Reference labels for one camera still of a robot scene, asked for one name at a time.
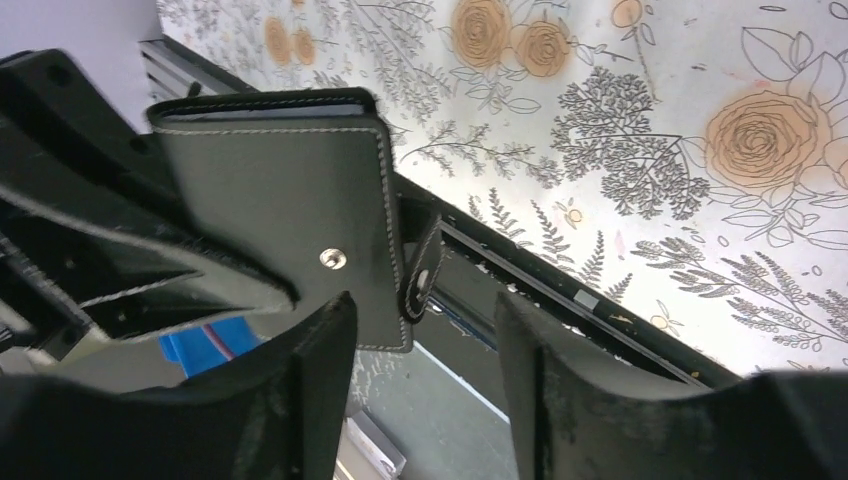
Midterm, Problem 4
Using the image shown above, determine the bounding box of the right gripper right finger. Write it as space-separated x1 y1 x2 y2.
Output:
495 294 847 479

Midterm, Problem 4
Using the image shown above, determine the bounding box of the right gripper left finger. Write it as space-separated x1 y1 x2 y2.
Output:
1 292 357 479

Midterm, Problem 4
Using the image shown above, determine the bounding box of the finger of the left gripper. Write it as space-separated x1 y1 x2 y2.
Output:
1 49 295 341

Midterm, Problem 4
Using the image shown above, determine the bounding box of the black leather card holder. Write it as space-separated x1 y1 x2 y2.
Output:
147 87 444 353

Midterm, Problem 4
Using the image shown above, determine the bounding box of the floral pattern table mat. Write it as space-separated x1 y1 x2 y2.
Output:
157 0 847 376

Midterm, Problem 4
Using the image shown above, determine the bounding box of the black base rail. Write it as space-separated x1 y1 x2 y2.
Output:
394 175 741 388

